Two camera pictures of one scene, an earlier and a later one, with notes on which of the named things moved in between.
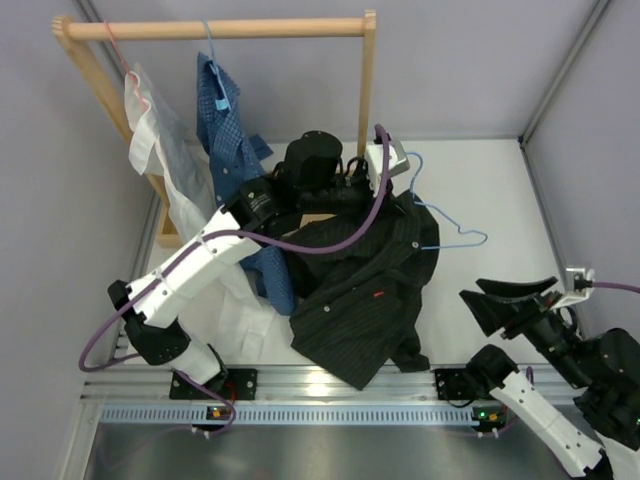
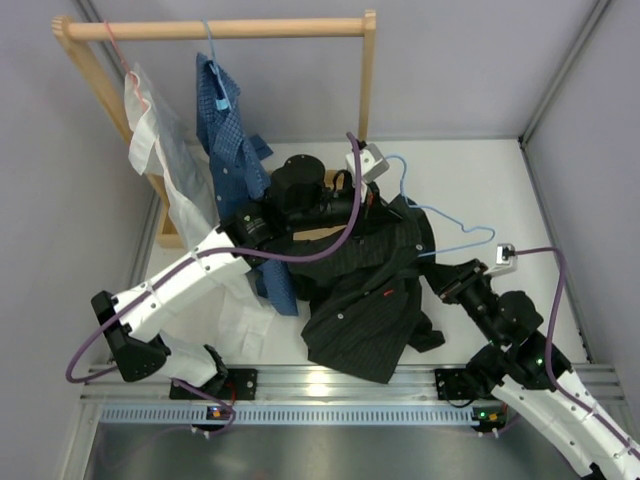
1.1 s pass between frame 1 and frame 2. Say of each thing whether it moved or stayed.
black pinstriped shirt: moved
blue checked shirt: stayed
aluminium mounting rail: stayed
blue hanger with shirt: stayed
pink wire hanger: stayed
